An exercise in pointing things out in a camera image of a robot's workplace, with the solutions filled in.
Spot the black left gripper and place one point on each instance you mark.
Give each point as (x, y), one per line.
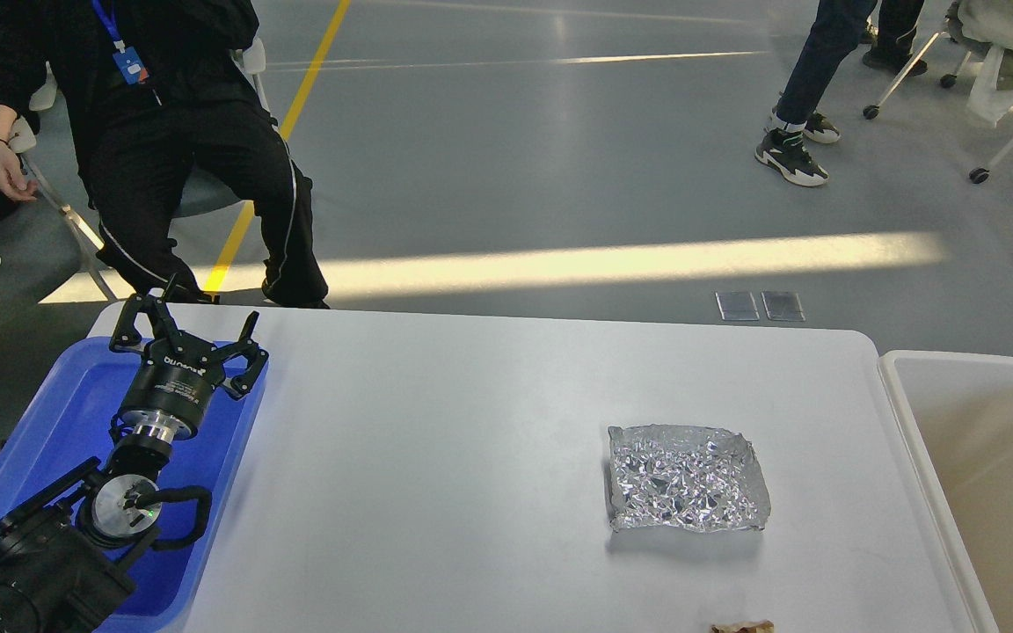
(173, 388)

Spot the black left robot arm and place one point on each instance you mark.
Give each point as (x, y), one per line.
(66, 552)

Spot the blue plastic tray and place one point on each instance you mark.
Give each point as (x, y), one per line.
(68, 422)

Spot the white rolling chair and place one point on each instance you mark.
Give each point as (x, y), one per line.
(203, 193)

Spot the seated person in black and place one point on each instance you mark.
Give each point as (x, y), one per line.
(137, 144)

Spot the blue id badge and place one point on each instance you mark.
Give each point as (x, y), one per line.
(127, 60)

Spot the crumpled aluminium foil sheet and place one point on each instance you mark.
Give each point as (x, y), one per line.
(703, 479)

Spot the left metal floor plate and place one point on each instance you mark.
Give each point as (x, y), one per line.
(737, 306)

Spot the metal floor plate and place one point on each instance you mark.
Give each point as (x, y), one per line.
(783, 306)
(737, 306)

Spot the right metal floor plate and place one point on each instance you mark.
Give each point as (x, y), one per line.
(783, 306)

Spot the brown crumpled paper scrap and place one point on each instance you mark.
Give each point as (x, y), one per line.
(764, 626)

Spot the walking person legs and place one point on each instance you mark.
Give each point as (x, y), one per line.
(835, 32)
(896, 29)

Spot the white plastic bin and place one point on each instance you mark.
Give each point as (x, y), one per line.
(955, 412)

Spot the white chair with clothes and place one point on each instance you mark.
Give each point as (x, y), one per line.
(984, 29)

